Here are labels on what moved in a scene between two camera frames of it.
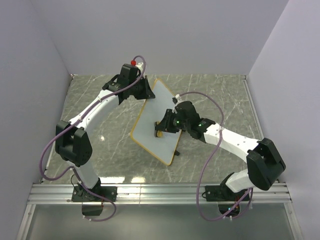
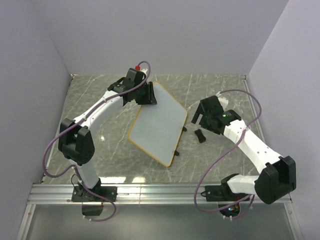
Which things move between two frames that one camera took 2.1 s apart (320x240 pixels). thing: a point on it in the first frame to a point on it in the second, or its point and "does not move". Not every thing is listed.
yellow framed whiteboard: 154,110 does not move
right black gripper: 165,125 to 198,111
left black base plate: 80,194 does not move
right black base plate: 222,193 does not move
